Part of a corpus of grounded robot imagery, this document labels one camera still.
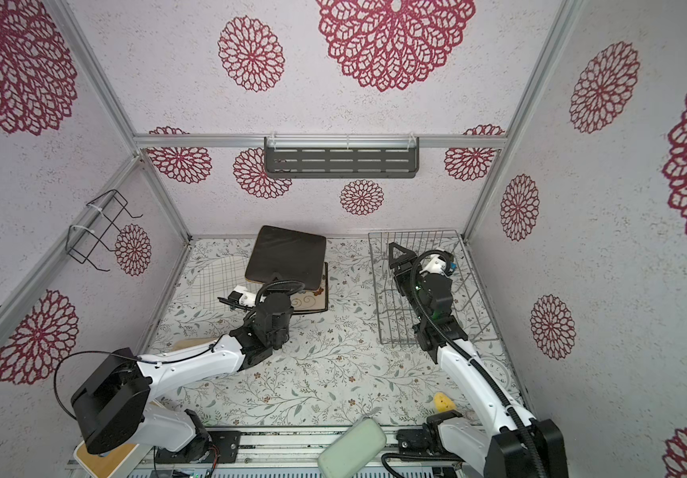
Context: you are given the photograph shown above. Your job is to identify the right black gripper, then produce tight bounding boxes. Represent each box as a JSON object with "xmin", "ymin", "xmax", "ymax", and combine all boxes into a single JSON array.
[{"xmin": 392, "ymin": 244, "xmax": 429, "ymax": 330}]

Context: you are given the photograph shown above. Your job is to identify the dark square plate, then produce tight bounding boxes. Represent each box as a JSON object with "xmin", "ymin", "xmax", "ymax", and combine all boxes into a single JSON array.
[{"xmin": 292, "ymin": 263, "xmax": 330, "ymax": 315}]

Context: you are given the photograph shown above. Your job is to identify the round plaid white plate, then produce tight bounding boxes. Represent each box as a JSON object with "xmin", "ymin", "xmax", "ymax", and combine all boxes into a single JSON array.
[{"xmin": 188, "ymin": 256, "xmax": 249, "ymax": 312}]

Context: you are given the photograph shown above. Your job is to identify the dark round plate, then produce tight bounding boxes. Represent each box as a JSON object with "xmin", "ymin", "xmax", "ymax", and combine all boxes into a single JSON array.
[{"xmin": 245, "ymin": 225, "xmax": 328, "ymax": 291}]

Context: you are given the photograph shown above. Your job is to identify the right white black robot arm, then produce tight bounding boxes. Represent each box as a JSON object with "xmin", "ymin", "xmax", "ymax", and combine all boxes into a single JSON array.
[{"xmin": 387, "ymin": 242, "xmax": 569, "ymax": 477}]

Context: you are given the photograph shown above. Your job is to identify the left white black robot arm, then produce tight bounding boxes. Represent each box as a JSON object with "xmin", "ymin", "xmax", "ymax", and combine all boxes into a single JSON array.
[{"xmin": 63, "ymin": 280, "xmax": 305, "ymax": 462}]

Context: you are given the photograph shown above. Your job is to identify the beige oval sponge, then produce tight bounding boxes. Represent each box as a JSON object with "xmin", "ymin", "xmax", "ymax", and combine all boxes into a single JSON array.
[{"xmin": 170, "ymin": 338, "xmax": 218, "ymax": 353}]

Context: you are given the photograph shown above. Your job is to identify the yellow rubber duck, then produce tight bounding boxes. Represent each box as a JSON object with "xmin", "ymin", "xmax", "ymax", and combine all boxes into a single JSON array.
[{"xmin": 433, "ymin": 392, "xmax": 457, "ymax": 413}]

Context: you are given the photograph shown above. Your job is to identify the green rounded pad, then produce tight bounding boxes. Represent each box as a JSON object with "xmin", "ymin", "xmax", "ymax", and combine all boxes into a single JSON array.
[{"xmin": 318, "ymin": 417, "xmax": 387, "ymax": 478}]

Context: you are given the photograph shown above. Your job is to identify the wooden top tissue box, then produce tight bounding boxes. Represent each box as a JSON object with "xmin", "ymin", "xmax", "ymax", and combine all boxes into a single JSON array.
[{"xmin": 74, "ymin": 442, "xmax": 152, "ymax": 478}]

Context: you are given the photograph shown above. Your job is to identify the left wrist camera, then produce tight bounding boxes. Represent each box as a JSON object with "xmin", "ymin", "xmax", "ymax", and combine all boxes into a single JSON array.
[{"xmin": 218, "ymin": 286, "xmax": 256, "ymax": 311}]

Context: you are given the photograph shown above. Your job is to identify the wire dish rack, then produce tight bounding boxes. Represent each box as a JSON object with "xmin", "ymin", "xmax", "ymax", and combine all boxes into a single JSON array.
[{"xmin": 367, "ymin": 229, "xmax": 498, "ymax": 347}]

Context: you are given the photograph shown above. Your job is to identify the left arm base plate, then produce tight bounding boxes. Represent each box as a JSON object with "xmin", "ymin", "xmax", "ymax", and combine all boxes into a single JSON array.
[{"xmin": 154, "ymin": 430, "xmax": 242, "ymax": 464}]

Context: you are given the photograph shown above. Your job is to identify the grey wall shelf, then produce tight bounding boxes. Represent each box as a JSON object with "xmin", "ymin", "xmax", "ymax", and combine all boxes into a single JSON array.
[{"xmin": 263, "ymin": 137, "xmax": 420, "ymax": 179}]

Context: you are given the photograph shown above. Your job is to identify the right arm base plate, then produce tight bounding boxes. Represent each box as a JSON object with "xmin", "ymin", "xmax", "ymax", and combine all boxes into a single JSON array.
[{"xmin": 395, "ymin": 428, "xmax": 439, "ymax": 456}]

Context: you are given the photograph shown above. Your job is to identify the black wire wall basket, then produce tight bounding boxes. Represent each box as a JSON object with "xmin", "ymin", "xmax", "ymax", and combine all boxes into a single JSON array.
[{"xmin": 64, "ymin": 188, "xmax": 142, "ymax": 273}]

